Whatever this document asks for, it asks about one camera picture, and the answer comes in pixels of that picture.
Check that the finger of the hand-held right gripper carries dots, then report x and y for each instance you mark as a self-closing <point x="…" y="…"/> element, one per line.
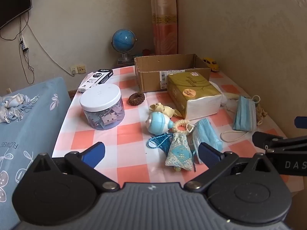
<point x="271" y="140"/>
<point x="301" y="122"/>

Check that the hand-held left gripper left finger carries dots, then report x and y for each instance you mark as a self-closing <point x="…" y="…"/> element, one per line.
<point x="94" y="152"/>

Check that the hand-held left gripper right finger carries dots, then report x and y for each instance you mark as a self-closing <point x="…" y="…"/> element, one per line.
<point x="209" y="154"/>

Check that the blue face mask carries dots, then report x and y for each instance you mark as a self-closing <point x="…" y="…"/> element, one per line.
<point x="244" y="113"/>
<point x="207" y="135"/>

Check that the blue embroidered sachet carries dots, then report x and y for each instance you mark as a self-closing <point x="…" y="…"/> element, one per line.
<point x="178" y="153"/>

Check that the yellow cloth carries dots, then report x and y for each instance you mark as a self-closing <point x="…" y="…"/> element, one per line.
<point x="168" y="110"/>

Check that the round light blue toy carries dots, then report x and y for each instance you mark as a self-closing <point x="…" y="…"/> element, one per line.
<point x="157" y="123"/>

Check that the brown cardboard box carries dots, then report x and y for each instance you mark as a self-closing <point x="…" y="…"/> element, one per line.
<point x="151" y="80"/>

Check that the orange white checked tablecloth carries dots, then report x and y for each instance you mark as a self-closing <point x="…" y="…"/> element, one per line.
<point x="134" y="134"/>

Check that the clear jar with white lid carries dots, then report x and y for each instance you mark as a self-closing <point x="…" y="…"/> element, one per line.
<point x="100" y="98"/>

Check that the white cloth bundle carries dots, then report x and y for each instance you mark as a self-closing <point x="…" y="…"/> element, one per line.
<point x="226" y="101"/>

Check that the brown scrunchie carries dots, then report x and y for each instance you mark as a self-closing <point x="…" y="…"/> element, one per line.
<point x="131" y="100"/>

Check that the gold tissue pack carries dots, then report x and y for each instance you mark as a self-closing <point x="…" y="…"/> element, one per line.
<point x="191" y="88"/>

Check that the black and white pen box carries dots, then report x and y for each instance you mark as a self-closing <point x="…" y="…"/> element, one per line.
<point x="96" y="79"/>

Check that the yellow toy car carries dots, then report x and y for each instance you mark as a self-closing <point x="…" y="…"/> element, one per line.
<point x="211" y="63"/>

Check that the dark flat box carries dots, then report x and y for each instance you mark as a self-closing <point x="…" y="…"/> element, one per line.
<point x="124" y="63"/>

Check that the blue white tasselled scarf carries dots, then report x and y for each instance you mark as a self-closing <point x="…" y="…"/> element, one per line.
<point x="14" y="103"/>

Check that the red toy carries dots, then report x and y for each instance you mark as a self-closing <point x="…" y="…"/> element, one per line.
<point x="146" y="52"/>

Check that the blue desk globe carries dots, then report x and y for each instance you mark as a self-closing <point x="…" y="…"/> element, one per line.
<point x="123" y="39"/>

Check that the white power strip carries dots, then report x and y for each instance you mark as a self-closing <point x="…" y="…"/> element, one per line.
<point x="23" y="43"/>

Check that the pink patterned curtain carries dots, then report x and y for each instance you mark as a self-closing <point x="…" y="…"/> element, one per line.
<point x="164" y="16"/>

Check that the white wall socket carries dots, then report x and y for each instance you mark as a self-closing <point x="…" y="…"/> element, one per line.
<point x="73" y="70"/>
<point x="81" y="68"/>

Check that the black wall television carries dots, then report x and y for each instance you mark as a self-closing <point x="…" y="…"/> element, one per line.
<point x="12" y="0"/>

